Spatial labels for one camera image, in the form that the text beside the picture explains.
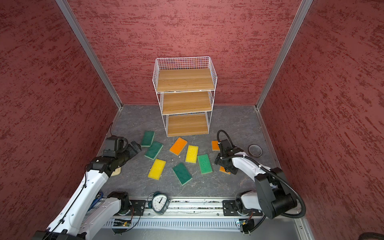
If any orange sponge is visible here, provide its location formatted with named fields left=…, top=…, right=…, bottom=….
left=212, top=141, right=220, bottom=151
left=219, top=167, right=231, bottom=175
left=170, top=138, right=188, bottom=156

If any dark green sponge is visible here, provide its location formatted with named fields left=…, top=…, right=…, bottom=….
left=141, top=131, right=155, bottom=148
left=172, top=163, right=192, bottom=186
left=145, top=141, right=164, bottom=160

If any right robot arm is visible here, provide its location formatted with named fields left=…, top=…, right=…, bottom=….
left=215, top=140, right=305, bottom=219

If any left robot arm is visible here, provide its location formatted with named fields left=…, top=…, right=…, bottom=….
left=32, top=136, right=142, bottom=240

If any light green sponge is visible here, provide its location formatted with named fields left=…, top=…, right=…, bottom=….
left=198, top=154, right=213, bottom=175

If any cream calculator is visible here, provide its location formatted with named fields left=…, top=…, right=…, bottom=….
left=111, top=167, right=122, bottom=177

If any yellow sponge centre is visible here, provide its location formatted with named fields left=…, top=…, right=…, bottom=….
left=186, top=145, right=199, bottom=164

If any yellow sponge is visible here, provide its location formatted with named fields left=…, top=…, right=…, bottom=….
left=148, top=159, right=166, bottom=180
left=186, top=145, right=199, bottom=164

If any yellow sponge lower left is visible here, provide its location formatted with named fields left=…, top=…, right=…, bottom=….
left=148, top=159, right=166, bottom=180

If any blue stapler tool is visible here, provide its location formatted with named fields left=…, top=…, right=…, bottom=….
left=88, top=192, right=104, bottom=212

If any green analog clock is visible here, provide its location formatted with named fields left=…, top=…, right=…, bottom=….
left=149, top=192, right=170, bottom=215

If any right circuit board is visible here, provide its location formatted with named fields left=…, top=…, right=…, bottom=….
left=238, top=219, right=255, bottom=234

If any circuit board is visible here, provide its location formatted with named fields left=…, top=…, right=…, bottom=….
left=238, top=219, right=255, bottom=234
left=113, top=219, right=132, bottom=227

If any left circuit board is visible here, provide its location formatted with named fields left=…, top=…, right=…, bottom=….
left=113, top=219, right=132, bottom=227

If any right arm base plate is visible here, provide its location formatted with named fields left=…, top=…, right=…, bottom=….
left=222, top=200, right=263, bottom=217

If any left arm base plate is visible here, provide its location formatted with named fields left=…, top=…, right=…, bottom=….
left=118, top=200, right=147, bottom=216

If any white wire wooden shelf rack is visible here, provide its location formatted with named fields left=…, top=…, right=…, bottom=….
left=152, top=56, right=218, bottom=137

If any right black corrugated cable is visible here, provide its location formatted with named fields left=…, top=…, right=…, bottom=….
left=216, top=129, right=307, bottom=219

